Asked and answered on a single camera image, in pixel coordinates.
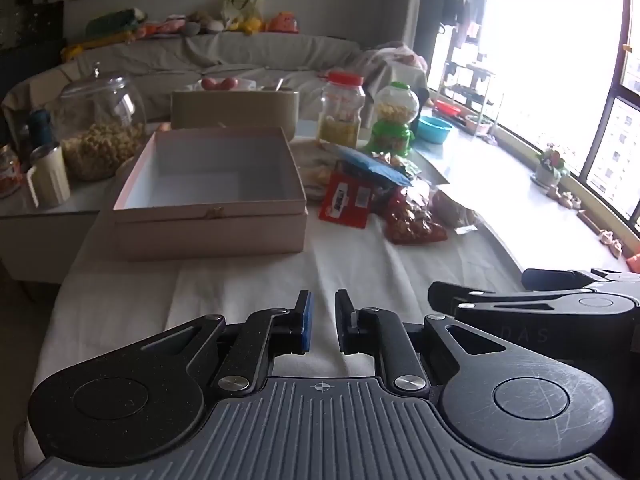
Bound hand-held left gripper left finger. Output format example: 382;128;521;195
135;290;315;397

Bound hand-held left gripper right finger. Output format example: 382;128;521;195
334;289;506;394

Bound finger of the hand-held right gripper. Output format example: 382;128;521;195
428;281;591;318
521;269;640;292

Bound red snack packet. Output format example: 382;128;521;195
318;170;376;230

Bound pink cardboard box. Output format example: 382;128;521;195
111;126;308;262

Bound white table cloth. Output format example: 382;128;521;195
30;135;531;411

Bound small figurine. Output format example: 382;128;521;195
546;185;583;211
599;230;624;259

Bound clear snack bag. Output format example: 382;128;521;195
430;185;482;235

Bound potted flower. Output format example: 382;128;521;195
532;143;571;187

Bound blue snack packet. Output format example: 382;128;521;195
332;142;413;188

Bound blue bowl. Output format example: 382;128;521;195
417;115;453;144

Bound green candy dispenser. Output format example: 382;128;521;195
365;81;421;157

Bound metal rack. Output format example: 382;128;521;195
440;55;502;127

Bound plastic jar red lid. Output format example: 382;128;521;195
317;71;367;150

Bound beige box lid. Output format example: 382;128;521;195
170;89;301;142

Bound pink white cloth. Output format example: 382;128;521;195
350;45;429;92

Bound large glass jar of nuts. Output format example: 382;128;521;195
52;62;148;182

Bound white side table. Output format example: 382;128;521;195
0;175;118;288

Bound grey covered sofa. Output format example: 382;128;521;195
0;32;431;128

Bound hanging clothes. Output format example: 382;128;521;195
440;0;497;42

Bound cream mug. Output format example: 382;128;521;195
25;144;72;209

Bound orange plush toy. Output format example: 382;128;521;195
267;12;300;34

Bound grey plush toy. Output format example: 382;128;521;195
185;11;226;36

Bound white green bag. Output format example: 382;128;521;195
222;0;264;23

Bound teal bottle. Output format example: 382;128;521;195
27;109;55;148

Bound small glass jar red label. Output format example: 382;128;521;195
0;145;23;199

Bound green plush toy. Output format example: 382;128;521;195
85;8;148;37

